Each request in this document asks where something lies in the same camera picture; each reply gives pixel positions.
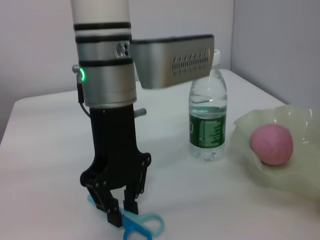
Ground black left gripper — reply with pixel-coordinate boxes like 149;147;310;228
79;103;152;227

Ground blue scissors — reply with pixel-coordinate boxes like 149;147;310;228
87;195;166;240

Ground clear water bottle green label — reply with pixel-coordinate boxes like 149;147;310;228
188;49;228;162

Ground pink peach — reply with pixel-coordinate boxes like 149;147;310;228
249;123;294;166

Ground pale green glass bowl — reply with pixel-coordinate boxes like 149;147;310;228
230;104;320;201

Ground left gripper cable with plug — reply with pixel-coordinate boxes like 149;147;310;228
71;64;147;118

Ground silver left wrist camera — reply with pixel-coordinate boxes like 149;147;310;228
131;34;216;90

